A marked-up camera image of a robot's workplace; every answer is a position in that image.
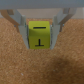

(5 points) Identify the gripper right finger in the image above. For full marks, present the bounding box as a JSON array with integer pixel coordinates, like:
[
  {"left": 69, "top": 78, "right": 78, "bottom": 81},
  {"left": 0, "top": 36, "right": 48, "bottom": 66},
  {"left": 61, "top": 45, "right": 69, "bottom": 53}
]
[{"left": 49, "top": 7, "right": 80, "bottom": 50}]

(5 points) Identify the yellow block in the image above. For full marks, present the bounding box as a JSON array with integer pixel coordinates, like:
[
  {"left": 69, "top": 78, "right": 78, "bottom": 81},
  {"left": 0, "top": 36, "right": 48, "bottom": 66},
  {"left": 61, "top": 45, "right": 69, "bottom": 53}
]
[{"left": 27, "top": 20, "right": 54, "bottom": 50}]

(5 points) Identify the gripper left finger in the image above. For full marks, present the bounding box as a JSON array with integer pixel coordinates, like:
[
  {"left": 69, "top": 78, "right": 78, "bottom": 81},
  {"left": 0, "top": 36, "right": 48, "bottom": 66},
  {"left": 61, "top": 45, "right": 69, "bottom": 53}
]
[{"left": 0, "top": 8, "right": 31, "bottom": 50}]

